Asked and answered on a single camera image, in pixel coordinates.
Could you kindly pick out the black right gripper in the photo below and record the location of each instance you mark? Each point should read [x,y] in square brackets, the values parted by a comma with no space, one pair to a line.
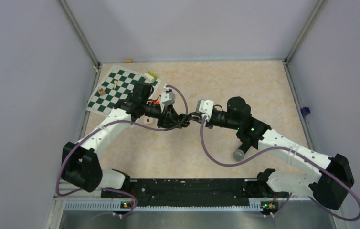
[197,116]

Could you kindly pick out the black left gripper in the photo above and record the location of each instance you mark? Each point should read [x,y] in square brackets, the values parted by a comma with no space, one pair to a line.
[169,119]

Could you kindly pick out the black charging case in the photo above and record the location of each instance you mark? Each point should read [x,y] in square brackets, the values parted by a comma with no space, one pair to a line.
[184,121]

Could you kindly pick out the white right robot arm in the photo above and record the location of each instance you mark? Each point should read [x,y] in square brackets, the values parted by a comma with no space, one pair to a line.
[325,178]

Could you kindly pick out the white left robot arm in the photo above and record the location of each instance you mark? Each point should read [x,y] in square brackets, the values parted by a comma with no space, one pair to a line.
[80,162]

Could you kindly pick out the green white toy block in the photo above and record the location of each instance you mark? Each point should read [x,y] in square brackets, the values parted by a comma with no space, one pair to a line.
[150,77]

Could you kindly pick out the black microphone grey head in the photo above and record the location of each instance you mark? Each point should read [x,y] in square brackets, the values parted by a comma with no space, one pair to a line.
[239,153]

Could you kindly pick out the green white chessboard mat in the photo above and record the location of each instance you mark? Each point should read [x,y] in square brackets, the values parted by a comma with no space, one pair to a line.
[126,78]

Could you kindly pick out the small wooden cube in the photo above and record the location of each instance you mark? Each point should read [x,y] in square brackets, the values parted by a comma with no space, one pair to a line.
[101,92]

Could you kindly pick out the small purple object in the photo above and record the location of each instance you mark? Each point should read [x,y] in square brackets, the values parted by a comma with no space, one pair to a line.
[305,111]

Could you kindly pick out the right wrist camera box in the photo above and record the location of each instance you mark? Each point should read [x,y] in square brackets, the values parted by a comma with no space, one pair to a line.
[205,106]

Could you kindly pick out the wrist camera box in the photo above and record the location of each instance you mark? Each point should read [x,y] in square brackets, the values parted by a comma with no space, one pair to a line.
[167,98]
[205,106]

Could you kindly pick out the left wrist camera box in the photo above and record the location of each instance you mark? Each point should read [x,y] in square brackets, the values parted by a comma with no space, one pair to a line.
[167,98]

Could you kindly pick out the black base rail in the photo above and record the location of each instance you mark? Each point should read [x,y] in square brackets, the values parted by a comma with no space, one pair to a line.
[218,192]

